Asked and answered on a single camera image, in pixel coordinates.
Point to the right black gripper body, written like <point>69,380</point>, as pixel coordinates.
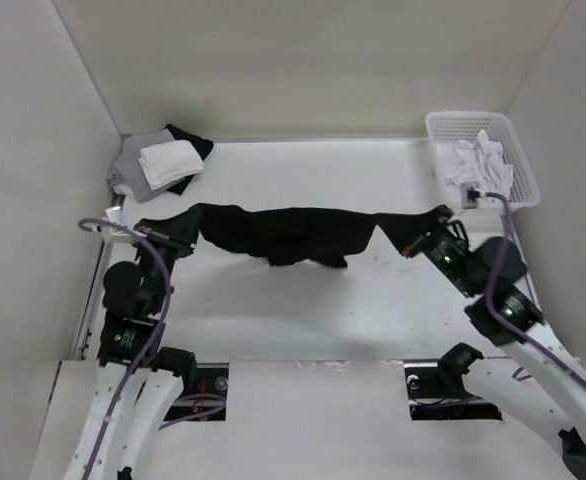
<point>448,253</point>

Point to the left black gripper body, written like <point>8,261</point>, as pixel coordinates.
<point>170,247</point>

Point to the black tank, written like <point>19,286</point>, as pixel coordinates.
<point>287,236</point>
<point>202,146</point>

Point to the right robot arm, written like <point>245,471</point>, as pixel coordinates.
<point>555,408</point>

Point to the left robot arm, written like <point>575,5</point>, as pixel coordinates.
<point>137,379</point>

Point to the folded grey tank top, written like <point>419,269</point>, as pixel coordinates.
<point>126,168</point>

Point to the white tank top in basket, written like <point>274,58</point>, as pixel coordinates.
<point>480,161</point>

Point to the folded white tank top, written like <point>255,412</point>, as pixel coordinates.
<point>163,164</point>

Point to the folded black tank top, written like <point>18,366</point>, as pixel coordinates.
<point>202,146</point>

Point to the white plastic basket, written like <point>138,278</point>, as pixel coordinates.
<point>445,129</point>

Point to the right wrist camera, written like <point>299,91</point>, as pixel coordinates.
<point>470,195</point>

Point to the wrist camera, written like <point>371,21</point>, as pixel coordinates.
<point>470,195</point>
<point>113,228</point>

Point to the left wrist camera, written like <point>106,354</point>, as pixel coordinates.
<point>113,228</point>

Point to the left aluminium rail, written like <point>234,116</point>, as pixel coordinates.
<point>85,326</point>

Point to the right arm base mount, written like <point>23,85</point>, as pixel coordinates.
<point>430,399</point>

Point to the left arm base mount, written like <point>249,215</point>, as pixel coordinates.
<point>203,398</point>

